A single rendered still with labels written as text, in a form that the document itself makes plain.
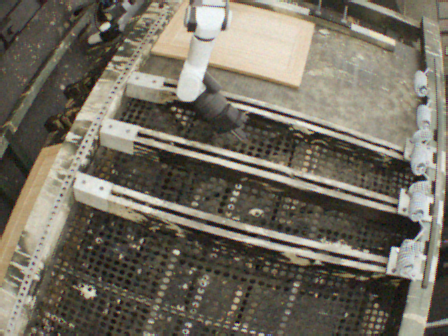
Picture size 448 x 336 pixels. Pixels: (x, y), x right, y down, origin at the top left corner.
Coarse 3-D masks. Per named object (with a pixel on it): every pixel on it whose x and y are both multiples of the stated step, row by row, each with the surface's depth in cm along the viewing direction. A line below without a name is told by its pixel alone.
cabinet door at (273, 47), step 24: (168, 24) 248; (240, 24) 251; (264, 24) 253; (288, 24) 255; (312, 24) 256; (168, 48) 238; (216, 48) 240; (240, 48) 241; (264, 48) 243; (288, 48) 244; (240, 72) 234; (264, 72) 233; (288, 72) 235
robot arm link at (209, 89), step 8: (208, 80) 195; (200, 88) 196; (208, 88) 198; (216, 88) 197; (200, 96) 198; (208, 96) 198; (216, 96) 199; (192, 104) 201; (200, 104) 199; (208, 104) 199
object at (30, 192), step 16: (48, 160) 255; (32, 176) 253; (32, 192) 244; (16, 208) 243; (16, 224) 235; (80, 224) 210; (16, 240) 226; (80, 240) 206; (0, 256) 225; (0, 272) 217
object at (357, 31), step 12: (240, 0) 262; (252, 0) 260; (264, 0) 261; (276, 12) 262; (288, 12) 260; (300, 12) 258; (324, 24) 258; (336, 24) 256; (360, 36) 256; (372, 36) 254; (384, 36) 256
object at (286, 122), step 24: (144, 96) 221; (168, 96) 219; (240, 96) 217; (264, 120) 215; (288, 120) 213; (312, 120) 214; (312, 144) 217; (336, 144) 213; (360, 144) 209; (384, 144) 211; (408, 144) 207; (408, 168) 210; (432, 168) 202
